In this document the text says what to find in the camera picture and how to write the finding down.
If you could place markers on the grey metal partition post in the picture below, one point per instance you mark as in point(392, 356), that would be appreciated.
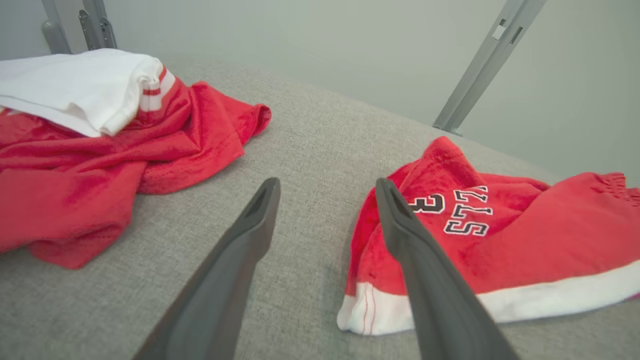
point(490, 50)

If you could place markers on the red and white t-shirt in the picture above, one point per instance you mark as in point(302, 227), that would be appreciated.
point(75, 175)

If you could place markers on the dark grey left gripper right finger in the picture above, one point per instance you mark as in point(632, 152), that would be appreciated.
point(435, 300)

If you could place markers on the red shorts with number print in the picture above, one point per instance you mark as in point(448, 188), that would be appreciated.
point(550, 225)

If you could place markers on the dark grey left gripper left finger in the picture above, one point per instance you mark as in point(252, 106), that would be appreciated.
point(225, 280)

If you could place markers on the grey partition post with casters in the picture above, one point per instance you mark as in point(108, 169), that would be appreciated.
point(95, 25)

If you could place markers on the grey fabric sofa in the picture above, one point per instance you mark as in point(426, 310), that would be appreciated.
point(310, 150)

